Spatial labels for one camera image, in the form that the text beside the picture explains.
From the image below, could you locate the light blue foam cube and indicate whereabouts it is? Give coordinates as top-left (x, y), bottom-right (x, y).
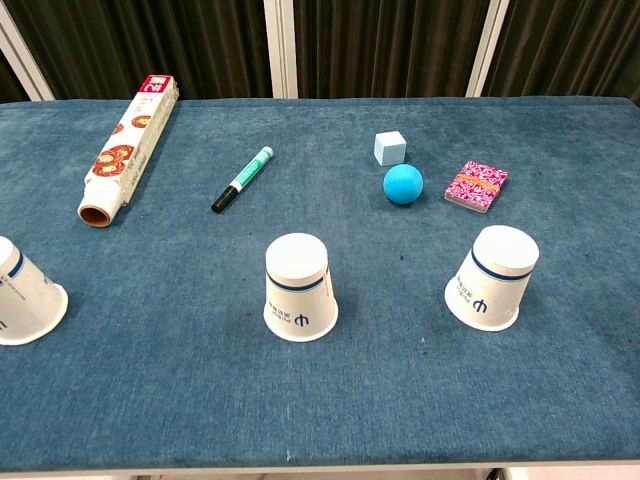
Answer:
top-left (373, 130), bottom-right (407, 167)

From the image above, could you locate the pink playing card deck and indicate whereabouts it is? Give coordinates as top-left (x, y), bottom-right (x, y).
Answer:
top-left (443, 159), bottom-right (509, 215)

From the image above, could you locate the white frame post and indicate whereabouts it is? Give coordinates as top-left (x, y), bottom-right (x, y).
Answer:
top-left (0, 0), bottom-right (55, 102)
top-left (465, 0), bottom-right (512, 98)
top-left (262, 0), bottom-right (300, 100)

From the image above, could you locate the blue table cloth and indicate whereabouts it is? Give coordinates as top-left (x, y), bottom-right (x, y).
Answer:
top-left (0, 95), bottom-right (640, 472)

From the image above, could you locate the blue ball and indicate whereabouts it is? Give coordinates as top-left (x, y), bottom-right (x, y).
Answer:
top-left (382, 163), bottom-right (425, 206)

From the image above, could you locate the cling film roll brown core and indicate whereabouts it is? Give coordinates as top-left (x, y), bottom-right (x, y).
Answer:
top-left (77, 182), bottom-right (124, 229)

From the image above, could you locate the dark pleated curtain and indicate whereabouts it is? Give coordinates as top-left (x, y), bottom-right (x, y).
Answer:
top-left (0, 48), bottom-right (32, 104)
top-left (3, 0), bottom-right (274, 100)
top-left (482, 0), bottom-right (640, 104)
top-left (293, 0), bottom-right (494, 99)

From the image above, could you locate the white paper cup blue stripe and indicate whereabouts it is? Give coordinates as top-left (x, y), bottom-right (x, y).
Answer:
top-left (443, 224), bottom-right (541, 333)
top-left (263, 232), bottom-right (340, 344)
top-left (0, 235), bottom-right (70, 347)

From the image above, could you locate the cling film cardboard box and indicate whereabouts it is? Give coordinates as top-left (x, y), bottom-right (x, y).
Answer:
top-left (83, 74), bottom-right (180, 207)

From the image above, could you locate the green marker black cap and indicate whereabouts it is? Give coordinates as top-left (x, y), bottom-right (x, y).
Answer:
top-left (210, 145), bottom-right (275, 215)

